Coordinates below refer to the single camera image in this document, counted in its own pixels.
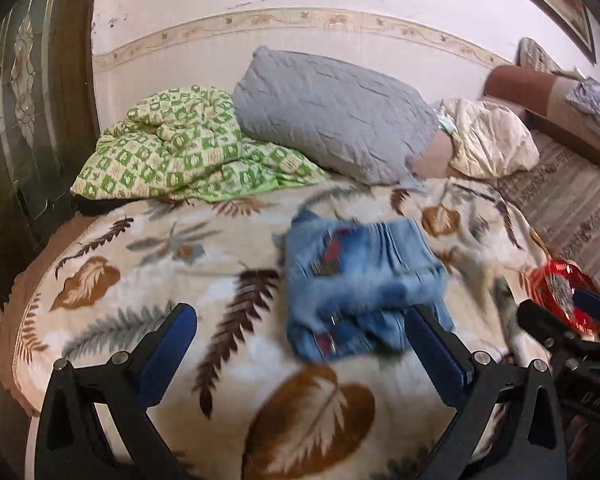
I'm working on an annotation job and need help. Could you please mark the leaf print blanket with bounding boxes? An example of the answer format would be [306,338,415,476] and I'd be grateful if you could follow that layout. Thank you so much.
[0,180,561,480]

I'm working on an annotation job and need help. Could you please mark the small patterned cushion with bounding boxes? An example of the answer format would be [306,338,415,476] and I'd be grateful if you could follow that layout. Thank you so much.
[517,36,563,75]

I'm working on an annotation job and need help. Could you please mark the grey quilted pillow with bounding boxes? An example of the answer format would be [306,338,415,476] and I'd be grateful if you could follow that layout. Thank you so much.
[232,46,440,186]

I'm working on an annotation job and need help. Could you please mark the crumpled grey cloth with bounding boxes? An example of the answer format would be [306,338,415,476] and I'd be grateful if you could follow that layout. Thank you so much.
[565,77,600,141]

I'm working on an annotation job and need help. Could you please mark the dark door with glass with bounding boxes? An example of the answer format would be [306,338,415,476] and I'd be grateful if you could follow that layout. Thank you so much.
[0,0,101,361]

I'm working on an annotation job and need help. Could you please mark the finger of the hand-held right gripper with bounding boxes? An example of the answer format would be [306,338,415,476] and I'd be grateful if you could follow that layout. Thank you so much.
[571,287,600,333]
[516,299,586,361]

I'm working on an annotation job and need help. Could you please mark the cream floral cloth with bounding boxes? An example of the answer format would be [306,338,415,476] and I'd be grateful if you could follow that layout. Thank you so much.
[437,97,541,179]

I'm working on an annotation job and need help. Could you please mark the brown sofa backrest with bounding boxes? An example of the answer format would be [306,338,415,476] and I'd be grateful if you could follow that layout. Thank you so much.
[482,65,600,183]

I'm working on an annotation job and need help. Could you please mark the green checked quilt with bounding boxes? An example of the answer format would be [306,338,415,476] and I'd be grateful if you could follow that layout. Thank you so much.
[70,86,331,204]

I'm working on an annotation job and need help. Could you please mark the peach pillow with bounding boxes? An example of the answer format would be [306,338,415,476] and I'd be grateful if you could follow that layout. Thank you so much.
[405,132,456,179]

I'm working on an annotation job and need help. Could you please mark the small light blue cloth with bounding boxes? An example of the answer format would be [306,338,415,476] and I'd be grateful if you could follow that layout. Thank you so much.
[432,107,456,136]

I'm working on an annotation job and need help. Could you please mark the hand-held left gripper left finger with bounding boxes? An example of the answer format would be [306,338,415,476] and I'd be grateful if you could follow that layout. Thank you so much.
[34,302,199,480]

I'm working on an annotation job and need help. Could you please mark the red glass bowl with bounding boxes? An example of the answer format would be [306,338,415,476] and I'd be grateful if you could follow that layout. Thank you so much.
[527,258,600,341]

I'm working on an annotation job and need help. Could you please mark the blue denim pants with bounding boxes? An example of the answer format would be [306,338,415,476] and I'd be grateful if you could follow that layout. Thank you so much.
[282,210,456,363]

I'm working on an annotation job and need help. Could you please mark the striped brown cushion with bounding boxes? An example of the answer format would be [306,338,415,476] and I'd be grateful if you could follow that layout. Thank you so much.
[497,130,600,306]

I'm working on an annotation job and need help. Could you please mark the sunflower seeds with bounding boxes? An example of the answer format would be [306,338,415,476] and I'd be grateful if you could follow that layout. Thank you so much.
[550,275,576,311]

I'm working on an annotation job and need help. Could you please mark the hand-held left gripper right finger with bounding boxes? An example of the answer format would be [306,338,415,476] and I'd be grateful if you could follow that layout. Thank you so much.
[403,304,567,480]

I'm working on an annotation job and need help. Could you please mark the large framed picture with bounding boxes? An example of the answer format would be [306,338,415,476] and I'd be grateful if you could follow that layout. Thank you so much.
[480,0,597,65]

